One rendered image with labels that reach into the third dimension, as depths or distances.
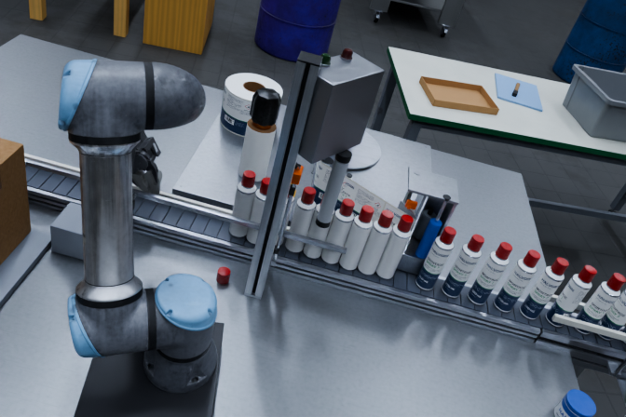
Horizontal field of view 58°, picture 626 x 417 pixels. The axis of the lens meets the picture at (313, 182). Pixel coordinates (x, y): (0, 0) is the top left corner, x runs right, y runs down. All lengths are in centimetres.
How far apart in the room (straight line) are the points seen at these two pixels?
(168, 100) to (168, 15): 352
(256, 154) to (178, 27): 287
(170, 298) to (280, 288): 50
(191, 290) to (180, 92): 38
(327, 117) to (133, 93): 39
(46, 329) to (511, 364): 114
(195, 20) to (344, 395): 348
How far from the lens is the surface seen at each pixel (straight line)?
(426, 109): 272
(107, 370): 129
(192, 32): 449
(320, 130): 115
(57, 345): 140
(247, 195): 148
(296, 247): 156
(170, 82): 98
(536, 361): 169
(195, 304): 110
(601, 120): 310
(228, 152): 190
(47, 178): 174
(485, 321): 166
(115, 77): 98
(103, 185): 101
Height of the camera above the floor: 195
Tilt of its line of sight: 35 degrees down
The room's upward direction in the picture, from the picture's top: 16 degrees clockwise
